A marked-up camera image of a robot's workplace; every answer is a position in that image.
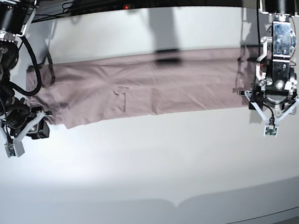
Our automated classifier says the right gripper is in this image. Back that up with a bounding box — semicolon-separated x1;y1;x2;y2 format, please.
0;103;51;145

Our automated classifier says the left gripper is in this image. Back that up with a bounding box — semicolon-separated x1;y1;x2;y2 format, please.
239;87;299;126

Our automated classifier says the pink T-shirt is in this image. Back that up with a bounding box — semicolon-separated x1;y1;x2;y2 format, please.
26;45;258;129

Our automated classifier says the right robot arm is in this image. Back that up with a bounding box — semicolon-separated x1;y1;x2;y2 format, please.
0;0;42;146

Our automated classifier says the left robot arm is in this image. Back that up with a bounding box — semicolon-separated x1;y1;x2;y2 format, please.
239;0;299;136

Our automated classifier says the black power strip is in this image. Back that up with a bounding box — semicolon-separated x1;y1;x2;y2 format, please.
75;2;133;16

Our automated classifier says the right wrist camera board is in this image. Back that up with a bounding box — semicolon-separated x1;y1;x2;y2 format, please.
4;141;25;158

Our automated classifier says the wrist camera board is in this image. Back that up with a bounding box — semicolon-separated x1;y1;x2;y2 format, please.
4;141;25;158
263;125;279;137

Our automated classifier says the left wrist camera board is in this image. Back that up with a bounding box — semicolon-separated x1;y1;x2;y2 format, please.
263;125;279;137

